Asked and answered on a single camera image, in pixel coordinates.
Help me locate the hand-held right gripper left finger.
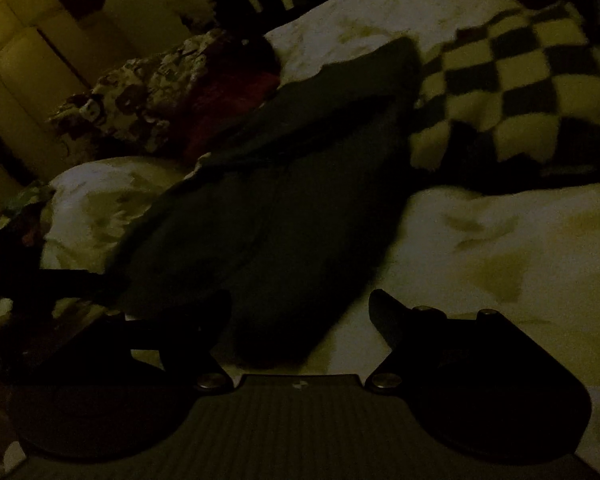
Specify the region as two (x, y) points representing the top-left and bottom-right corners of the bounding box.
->
(99, 289), (237, 394)

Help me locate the red cloth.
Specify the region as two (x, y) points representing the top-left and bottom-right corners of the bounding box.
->
(179, 35), (282, 162)

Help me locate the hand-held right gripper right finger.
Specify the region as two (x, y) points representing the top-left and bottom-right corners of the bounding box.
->
(364, 289), (522, 394)

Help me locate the pale wardrobe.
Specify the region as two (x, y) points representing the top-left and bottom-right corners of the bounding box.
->
(0, 0), (148, 182)

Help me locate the colourful cloth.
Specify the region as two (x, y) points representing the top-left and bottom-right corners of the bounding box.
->
(0, 181), (57, 247)

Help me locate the dark small garment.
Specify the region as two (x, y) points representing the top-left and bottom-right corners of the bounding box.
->
(105, 36), (424, 367)

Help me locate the checkered blanket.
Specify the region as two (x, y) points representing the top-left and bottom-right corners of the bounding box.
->
(409, 1), (600, 182)

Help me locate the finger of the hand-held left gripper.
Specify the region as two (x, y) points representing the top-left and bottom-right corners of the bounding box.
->
(34, 269), (112, 295)

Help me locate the figure-printed cloth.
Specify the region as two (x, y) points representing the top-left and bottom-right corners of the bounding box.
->
(49, 29), (232, 157)

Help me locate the white leaf-print bed sheet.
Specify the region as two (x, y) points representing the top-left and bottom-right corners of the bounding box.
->
(0, 0), (600, 480)

